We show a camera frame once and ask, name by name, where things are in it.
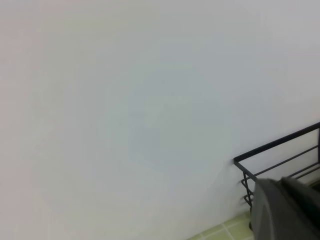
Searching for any black wire dish rack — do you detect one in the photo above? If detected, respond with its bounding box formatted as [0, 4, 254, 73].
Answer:
[233, 122, 320, 207]

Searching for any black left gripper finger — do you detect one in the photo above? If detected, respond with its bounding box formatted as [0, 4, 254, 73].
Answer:
[250, 177, 320, 240]

